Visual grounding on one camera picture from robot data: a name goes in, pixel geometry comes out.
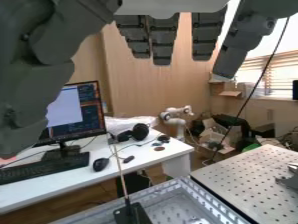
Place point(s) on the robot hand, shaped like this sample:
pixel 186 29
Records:
pixel 35 50

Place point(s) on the computer monitor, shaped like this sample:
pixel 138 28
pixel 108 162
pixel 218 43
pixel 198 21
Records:
pixel 85 113

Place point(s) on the white plastic bag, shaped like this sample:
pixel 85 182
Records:
pixel 127 121

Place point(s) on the black headphones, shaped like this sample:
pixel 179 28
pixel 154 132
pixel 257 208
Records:
pixel 142 131

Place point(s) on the black keyboard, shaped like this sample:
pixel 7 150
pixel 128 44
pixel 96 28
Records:
pixel 45 168

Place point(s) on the black mouse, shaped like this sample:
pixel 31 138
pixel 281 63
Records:
pixel 100 164

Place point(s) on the small white jointed device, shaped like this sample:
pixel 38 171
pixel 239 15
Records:
pixel 176 121

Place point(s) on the small black oval object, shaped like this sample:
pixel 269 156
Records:
pixel 128 159

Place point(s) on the white desk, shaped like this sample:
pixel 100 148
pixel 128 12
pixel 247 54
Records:
pixel 67 181

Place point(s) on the thin stick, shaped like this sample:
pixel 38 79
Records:
pixel 120 173

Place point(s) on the cardboard box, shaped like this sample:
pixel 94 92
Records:
pixel 228 90

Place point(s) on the clear box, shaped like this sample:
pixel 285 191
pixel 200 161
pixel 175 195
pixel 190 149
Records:
pixel 187 186

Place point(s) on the black plate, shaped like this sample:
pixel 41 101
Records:
pixel 134 215

